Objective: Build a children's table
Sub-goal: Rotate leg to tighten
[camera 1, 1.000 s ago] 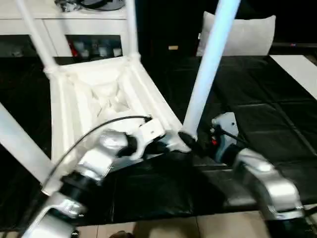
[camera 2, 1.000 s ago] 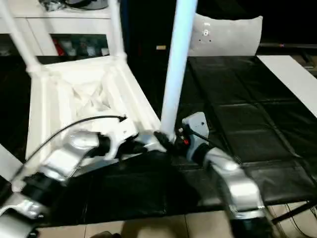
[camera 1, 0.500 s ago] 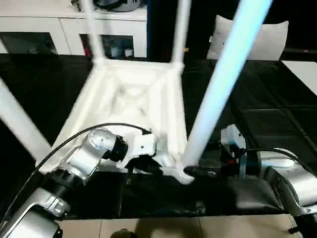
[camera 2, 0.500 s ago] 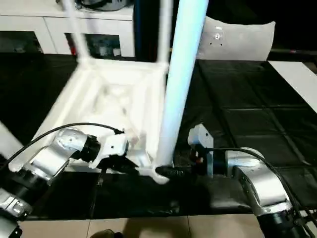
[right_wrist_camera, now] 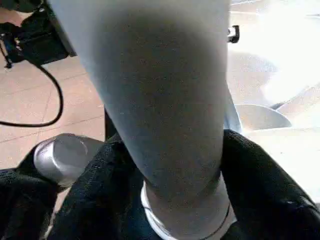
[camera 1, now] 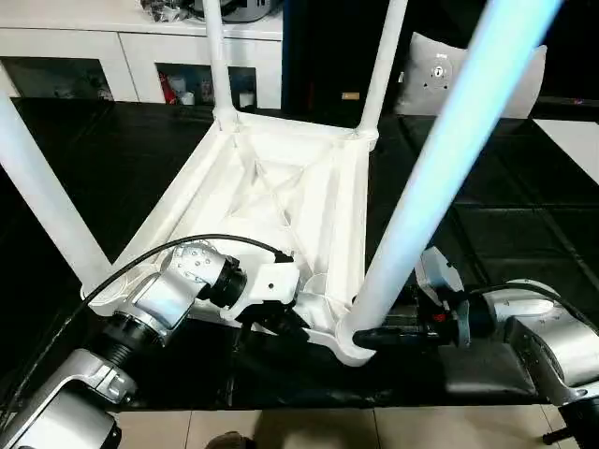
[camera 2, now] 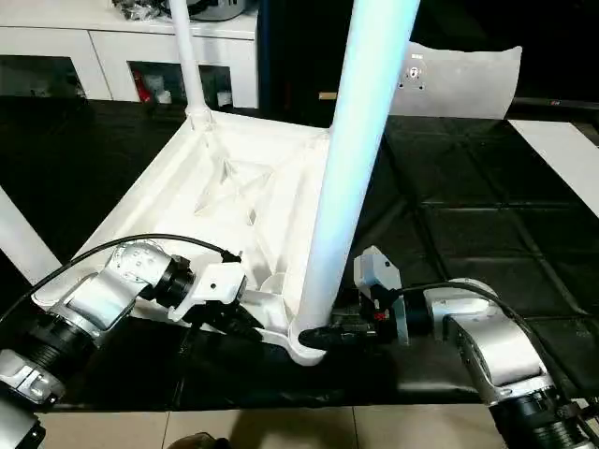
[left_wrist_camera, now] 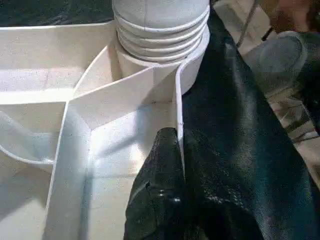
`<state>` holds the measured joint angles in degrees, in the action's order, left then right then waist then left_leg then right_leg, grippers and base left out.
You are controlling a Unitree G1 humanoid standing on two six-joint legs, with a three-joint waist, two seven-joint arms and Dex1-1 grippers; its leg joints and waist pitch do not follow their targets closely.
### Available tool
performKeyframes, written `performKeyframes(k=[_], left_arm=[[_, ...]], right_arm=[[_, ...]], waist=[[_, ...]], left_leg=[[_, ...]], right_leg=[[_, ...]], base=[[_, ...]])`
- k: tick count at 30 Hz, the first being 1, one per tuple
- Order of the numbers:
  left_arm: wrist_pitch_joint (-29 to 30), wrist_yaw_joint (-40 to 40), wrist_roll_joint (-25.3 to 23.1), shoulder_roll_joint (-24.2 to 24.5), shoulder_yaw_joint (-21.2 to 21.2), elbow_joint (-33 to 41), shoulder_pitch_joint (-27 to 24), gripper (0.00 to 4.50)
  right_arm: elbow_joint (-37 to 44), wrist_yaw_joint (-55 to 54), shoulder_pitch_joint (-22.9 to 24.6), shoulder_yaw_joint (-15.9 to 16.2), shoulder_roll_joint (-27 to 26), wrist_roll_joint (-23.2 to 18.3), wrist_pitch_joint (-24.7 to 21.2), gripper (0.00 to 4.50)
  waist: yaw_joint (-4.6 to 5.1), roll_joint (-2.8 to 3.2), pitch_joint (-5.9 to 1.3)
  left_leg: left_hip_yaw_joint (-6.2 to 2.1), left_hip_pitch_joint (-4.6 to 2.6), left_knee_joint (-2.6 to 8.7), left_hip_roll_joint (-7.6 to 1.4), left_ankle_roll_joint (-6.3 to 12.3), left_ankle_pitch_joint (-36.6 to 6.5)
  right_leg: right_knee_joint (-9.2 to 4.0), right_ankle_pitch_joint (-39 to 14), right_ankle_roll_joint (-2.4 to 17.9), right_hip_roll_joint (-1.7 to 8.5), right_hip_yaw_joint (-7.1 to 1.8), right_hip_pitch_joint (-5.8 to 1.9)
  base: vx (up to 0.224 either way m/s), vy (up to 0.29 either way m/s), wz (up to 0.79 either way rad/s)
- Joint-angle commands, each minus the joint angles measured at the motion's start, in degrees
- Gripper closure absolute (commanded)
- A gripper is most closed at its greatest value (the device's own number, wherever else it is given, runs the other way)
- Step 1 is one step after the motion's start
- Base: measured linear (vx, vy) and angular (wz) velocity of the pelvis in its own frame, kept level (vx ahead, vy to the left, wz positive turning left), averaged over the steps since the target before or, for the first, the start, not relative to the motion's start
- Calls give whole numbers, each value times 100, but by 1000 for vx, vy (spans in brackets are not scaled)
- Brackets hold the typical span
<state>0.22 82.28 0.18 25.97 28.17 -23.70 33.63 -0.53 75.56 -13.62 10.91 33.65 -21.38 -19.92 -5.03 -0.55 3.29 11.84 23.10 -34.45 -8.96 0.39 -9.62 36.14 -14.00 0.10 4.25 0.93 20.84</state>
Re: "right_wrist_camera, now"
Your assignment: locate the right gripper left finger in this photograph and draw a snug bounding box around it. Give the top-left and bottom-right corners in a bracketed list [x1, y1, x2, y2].
[48, 136, 151, 240]

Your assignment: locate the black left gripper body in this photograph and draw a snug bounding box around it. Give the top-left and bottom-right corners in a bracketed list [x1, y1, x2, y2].
[226, 24, 240, 44]

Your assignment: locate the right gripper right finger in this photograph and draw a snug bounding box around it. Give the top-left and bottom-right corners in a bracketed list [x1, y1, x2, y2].
[221, 131, 320, 240]

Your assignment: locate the white plastic table top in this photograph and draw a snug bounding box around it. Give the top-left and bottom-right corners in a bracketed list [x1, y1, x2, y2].
[139, 0, 320, 240]

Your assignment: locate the white plastic table leg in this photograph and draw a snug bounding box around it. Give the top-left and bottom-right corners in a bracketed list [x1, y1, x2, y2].
[48, 0, 235, 216]

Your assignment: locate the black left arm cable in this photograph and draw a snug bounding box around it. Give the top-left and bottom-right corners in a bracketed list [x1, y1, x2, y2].
[0, 57, 64, 127]

